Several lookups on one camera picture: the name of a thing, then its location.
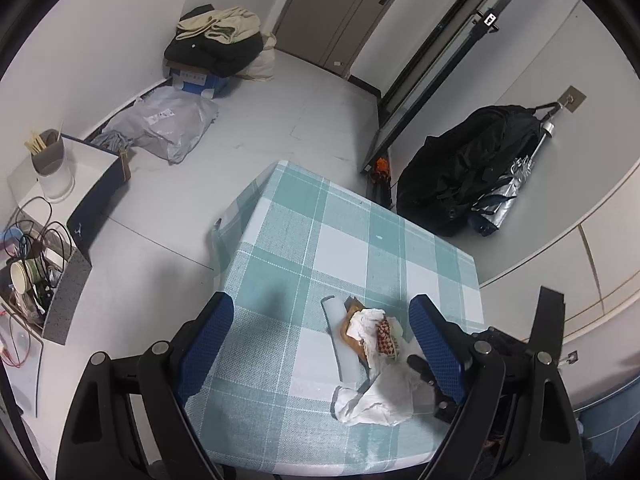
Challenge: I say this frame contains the bundle of wooden chopsticks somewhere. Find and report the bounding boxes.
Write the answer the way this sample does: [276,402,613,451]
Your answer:
[25,120,63,156]

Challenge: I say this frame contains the grey perforated box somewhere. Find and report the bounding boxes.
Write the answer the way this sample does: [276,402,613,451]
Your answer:
[0,210,93,346]

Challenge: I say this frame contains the red cable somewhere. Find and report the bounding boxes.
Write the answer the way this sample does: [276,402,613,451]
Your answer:
[0,305,43,368]

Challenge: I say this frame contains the red white patterned wrapper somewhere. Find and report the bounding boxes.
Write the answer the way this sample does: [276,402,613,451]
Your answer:
[375,317,401,361]

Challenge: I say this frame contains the paper cup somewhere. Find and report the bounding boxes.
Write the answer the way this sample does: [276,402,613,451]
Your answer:
[10,259,43,295]

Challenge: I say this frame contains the black jacket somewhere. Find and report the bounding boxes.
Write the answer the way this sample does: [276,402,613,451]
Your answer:
[395,105,556,237]

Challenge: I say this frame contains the clear plastic strip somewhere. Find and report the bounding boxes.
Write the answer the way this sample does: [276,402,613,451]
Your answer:
[320,296,371,393]

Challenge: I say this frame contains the silver folding umbrella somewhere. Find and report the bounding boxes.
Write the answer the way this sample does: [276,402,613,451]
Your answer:
[470,120,557,237]

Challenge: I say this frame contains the beige clothing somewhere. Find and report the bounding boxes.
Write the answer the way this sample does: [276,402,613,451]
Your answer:
[176,6,263,43]

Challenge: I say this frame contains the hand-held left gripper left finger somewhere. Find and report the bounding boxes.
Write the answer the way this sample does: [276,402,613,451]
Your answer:
[55,291,235,480]

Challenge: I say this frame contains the white grey chopstick holder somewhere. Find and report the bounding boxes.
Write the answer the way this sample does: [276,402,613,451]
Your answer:
[31,129,76,203]

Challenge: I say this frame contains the teal checked tablecloth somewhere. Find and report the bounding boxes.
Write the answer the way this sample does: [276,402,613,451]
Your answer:
[182,160,485,476]

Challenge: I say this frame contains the metal wall hook plate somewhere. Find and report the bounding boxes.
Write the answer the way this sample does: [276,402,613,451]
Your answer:
[557,86,587,113]

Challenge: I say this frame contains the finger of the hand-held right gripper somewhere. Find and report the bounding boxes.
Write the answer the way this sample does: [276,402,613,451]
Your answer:
[406,354,463,423]

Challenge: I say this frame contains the white box with blue side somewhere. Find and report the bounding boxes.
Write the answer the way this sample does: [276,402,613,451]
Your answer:
[7,135,126,266]

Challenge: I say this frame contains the grey door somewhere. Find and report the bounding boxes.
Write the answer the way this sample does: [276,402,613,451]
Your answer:
[272,0,426,68]

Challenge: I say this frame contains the white plastic bag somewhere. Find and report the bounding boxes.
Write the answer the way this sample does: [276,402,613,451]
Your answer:
[330,360,436,427]

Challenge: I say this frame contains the dark open door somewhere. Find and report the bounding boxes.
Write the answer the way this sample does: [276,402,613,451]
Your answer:
[360,0,536,176]

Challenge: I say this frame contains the black cables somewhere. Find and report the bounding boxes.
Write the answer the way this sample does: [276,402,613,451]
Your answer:
[12,197,76,311]

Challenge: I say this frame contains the grey parcel bag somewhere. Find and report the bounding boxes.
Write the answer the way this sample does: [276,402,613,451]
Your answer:
[92,85,221,163]

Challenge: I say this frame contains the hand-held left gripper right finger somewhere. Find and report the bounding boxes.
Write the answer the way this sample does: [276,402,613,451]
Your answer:
[408,295,587,480]

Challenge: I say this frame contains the beige cloth bag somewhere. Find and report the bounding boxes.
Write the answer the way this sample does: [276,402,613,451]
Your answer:
[240,30,278,82]

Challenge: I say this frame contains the white tissue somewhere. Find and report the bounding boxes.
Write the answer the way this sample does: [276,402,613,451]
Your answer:
[347,308,386,341]

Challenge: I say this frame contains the blue storage box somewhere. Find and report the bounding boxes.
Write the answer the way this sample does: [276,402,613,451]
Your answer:
[167,62,236,100]

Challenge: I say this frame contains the black clothing pile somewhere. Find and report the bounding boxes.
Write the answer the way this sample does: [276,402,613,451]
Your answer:
[164,5,265,77]

